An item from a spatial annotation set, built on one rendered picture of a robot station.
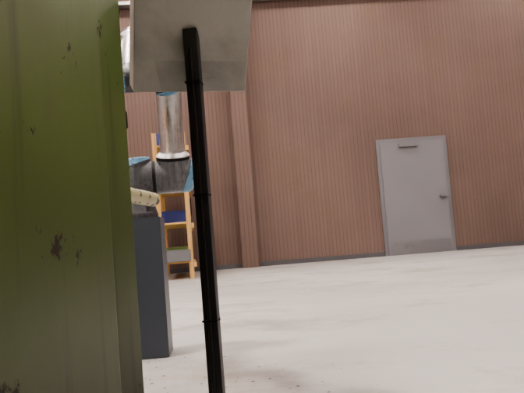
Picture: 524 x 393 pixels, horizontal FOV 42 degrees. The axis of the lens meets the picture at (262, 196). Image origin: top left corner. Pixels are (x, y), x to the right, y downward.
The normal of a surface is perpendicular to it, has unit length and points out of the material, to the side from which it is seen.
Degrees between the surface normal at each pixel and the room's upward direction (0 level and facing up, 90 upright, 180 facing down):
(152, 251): 90
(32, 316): 90
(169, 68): 120
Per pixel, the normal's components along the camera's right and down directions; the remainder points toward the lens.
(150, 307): 0.05, -0.07
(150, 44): 0.30, 0.42
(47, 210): 0.99, -0.08
